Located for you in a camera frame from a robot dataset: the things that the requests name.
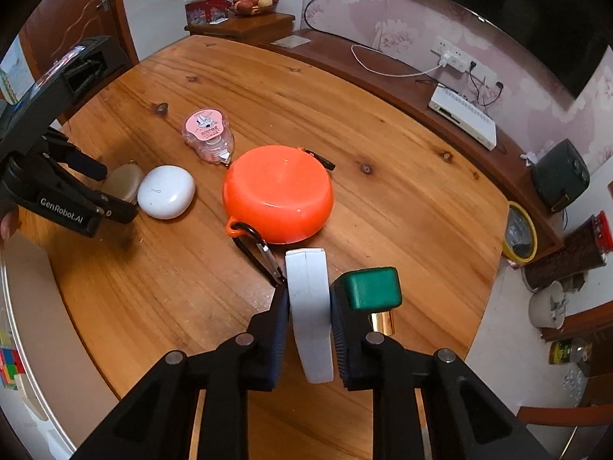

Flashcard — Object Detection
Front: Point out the round gold compact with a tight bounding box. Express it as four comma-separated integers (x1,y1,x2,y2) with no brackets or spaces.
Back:
103,164,143,202

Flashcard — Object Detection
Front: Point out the white rounded case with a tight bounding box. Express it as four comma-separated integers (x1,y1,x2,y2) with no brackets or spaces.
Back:
285,248,334,384

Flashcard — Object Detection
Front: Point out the brown wooden door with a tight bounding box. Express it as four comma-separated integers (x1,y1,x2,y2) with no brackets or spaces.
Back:
19,0,139,65

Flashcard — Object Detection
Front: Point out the black carabiner clip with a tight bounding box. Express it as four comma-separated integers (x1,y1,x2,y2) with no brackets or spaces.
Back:
233,223,288,288

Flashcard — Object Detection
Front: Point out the yellow rim trash bin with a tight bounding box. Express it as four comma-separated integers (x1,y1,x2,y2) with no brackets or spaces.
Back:
500,201,539,265

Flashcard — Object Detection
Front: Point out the white earbud case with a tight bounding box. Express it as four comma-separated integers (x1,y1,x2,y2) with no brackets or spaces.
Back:
137,165,196,220

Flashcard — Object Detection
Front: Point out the multicoloured puzzle cube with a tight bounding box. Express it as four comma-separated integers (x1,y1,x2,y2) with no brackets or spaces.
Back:
0,328,27,391

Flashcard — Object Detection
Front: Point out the white bucket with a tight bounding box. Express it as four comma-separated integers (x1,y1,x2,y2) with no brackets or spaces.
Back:
528,280,568,330

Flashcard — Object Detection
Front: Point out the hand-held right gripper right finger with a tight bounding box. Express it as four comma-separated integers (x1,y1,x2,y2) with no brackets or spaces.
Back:
329,284,542,460

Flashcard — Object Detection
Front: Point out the round orange case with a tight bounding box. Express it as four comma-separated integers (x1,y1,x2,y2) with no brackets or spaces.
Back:
223,146,334,245

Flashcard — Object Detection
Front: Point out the dark green air fryer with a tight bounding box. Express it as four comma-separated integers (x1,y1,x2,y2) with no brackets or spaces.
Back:
529,139,591,214

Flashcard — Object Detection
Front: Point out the tall dark jar red lid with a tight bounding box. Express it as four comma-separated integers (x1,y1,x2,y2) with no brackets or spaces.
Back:
522,212,613,293

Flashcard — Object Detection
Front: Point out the bowl of red fruit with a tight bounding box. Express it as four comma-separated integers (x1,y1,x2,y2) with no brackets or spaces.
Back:
231,0,279,15

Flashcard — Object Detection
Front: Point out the pink correction tape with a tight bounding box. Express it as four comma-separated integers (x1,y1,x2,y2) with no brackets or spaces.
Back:
182,109,235,166

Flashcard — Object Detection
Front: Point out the red tissue box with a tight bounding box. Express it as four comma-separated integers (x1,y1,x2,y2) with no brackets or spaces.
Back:
185,0,233,26

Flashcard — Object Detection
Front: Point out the white set-top box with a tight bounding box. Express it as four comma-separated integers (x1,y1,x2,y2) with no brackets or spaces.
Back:
429,84,498,151

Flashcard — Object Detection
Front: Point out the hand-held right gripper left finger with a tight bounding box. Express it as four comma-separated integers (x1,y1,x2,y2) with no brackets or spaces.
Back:
72,290,291,460

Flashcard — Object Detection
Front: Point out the white charger cable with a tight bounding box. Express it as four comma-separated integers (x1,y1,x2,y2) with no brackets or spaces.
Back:
351,44,451,77

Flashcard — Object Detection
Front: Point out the person's left hand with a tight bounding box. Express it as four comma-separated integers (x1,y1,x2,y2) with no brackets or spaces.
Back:
0,213,22,250

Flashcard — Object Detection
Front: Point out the white wall socket strip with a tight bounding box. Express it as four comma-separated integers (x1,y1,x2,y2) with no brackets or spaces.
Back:
431,36,501,87

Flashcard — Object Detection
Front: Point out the cooking oil bottle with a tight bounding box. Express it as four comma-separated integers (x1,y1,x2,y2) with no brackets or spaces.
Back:
548,338,595,370

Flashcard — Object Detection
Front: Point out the green cap perfume bottle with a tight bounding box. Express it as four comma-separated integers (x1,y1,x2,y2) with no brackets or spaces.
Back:
339,267,402,336

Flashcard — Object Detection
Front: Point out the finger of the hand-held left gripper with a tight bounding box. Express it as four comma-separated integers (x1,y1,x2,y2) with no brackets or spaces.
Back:
43,127,108,183
48,163,141,225

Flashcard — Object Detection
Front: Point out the black flat television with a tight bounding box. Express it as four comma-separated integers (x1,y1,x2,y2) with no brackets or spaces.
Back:
369,0,613,101

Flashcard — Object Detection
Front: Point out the small wooden side cabinet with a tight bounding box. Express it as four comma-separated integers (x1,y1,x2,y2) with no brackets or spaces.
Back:
184,12,295,44

